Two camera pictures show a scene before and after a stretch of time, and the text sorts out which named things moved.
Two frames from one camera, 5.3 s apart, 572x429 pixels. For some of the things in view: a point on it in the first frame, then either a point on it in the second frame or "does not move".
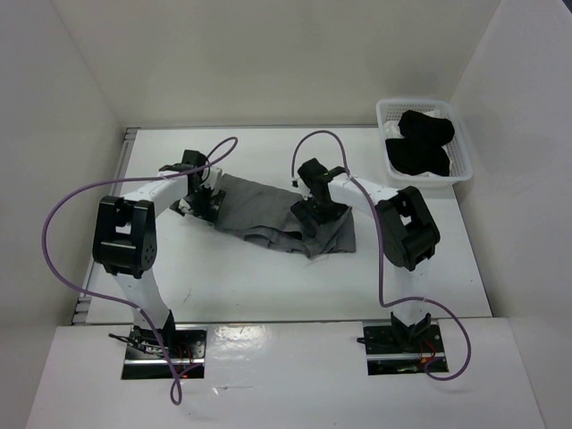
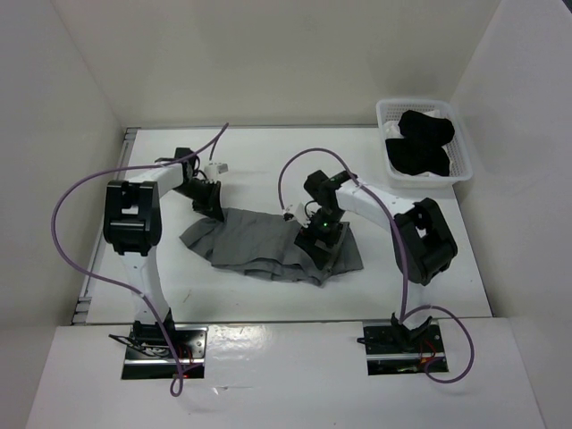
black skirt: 421,149 does not move
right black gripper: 302,209 → 305,239
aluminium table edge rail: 94,277 does not move
